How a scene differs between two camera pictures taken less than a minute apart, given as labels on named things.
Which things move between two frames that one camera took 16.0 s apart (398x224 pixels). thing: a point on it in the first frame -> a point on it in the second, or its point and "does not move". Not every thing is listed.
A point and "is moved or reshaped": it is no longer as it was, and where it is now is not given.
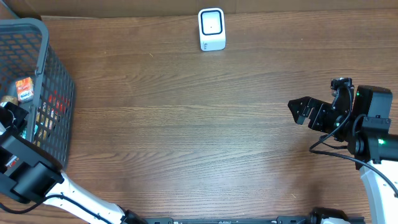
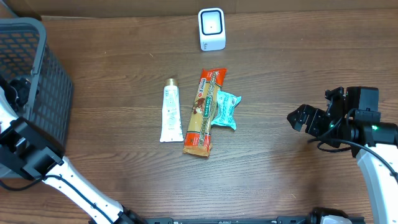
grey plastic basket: x=25 y=51 does not move
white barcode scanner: x=211 y=29 does not move
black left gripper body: x=13 y=116 -> x=22 y=89
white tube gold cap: x=9 y=98 is moved or reshaped
